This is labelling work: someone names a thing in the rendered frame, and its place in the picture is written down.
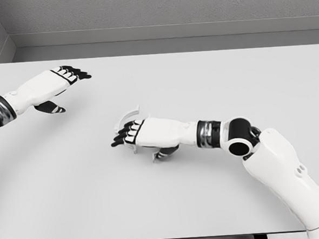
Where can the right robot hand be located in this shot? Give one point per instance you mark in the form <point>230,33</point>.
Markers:
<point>157,133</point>

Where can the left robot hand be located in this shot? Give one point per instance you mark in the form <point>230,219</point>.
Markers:
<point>51,84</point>

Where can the thin white pipe clamp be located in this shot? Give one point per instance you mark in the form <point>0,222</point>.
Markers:
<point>134,149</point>
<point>128,115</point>

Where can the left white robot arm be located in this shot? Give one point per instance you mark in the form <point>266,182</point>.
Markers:
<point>4,107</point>

